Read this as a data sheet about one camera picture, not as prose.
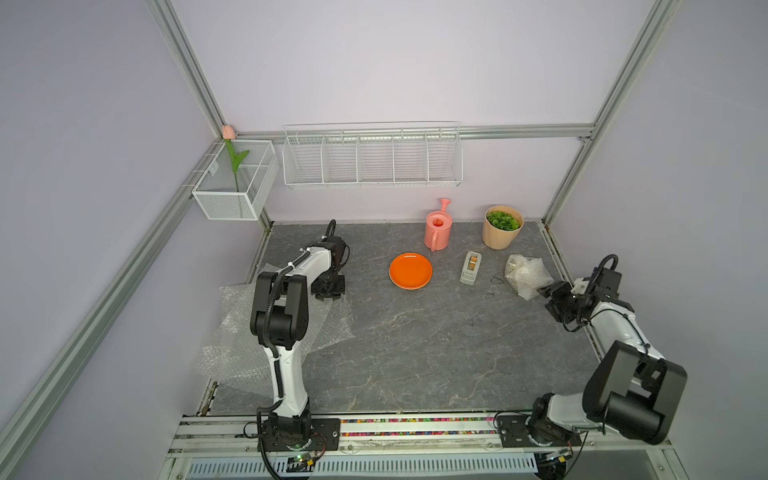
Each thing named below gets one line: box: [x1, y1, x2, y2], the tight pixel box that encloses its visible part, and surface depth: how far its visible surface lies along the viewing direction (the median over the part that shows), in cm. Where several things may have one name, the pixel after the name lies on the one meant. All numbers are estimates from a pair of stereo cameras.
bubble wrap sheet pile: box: [298, 297, 355, 363], surface depth 93 cm
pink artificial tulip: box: [222, 124, 250, 192], surface depth 92 cm
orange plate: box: [388, 252, 433, 290], surface depth 105 cm
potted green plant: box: [482, 205, 525, 250], surface depth 107 cm
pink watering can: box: [424, 198, 453, 252], surface depth 108 cm
